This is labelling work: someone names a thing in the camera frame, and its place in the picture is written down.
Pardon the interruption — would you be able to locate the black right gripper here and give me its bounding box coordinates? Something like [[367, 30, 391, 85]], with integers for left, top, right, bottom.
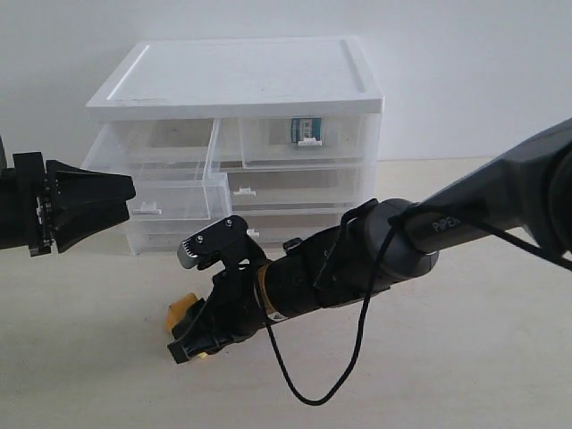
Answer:
[[167, 254, 270, 364]]

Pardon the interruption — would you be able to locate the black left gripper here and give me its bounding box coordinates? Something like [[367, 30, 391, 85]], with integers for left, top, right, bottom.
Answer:
[[13, 152, 136, 257]]

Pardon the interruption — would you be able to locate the yellow cheese wedge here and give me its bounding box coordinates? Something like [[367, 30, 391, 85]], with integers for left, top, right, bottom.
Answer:
[[165, 293, 208, 341]]

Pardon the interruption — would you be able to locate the white pill bottle blue label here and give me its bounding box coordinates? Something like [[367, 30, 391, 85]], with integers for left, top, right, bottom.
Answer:
[[290, 117, 323, 147]]

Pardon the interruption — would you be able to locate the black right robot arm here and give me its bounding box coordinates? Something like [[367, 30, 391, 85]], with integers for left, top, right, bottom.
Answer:
[[168, 121, 571, 363]]

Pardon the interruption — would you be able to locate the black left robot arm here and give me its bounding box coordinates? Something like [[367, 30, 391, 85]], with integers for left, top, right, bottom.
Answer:
[[1, 151, 136, 257]]

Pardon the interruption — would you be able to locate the white plastic drawer cabinet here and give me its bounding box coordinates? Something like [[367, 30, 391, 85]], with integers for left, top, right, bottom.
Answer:
[[85, 37, 385, 257]]

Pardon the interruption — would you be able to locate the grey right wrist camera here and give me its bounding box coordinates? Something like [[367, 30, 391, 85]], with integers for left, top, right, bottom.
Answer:
[[176, 214, 265, 272]]

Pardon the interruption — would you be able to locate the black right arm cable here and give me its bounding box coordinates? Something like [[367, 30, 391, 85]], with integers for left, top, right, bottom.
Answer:
[[264, 200, 572, 407]]

